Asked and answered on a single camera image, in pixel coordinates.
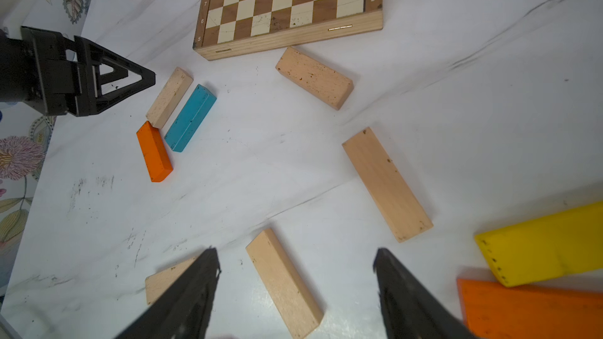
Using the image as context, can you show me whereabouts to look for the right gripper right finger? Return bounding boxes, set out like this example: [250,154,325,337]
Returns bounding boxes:
[373,247,475,339]

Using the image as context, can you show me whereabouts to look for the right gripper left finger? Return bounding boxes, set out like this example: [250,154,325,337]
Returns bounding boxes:
[118,248,221,338]

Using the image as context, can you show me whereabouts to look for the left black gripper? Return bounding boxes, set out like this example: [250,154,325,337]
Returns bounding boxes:
[1,27,155,117]

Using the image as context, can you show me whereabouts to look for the natural block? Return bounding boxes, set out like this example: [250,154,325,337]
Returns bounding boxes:
[342,127,433,243]
[146,67,193,130]
[276,47,354,110]
[246,229,323,338]
[144,256,197,305]

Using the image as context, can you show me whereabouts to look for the teal wooden block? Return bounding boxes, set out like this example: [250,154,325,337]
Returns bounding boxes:
[164,85,217,152]

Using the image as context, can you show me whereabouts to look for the orange block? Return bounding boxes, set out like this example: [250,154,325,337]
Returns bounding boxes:
[457,279,602,338]
[137,121,174,183]

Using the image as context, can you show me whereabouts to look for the wooden chessboard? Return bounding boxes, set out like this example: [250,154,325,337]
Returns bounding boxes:
[193,0,383,61]

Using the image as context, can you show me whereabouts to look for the yellow block upper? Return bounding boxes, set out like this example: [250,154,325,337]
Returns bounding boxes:
[474,202,602,287]

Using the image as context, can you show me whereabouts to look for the natural block below chessboard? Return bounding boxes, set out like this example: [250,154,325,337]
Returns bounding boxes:
[276,47,354,110]

